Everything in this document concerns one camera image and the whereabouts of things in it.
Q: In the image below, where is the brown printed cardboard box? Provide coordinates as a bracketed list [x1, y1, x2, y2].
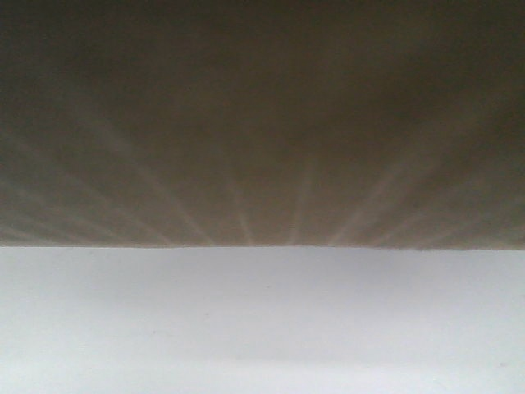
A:
[1, 1, 524, 250]

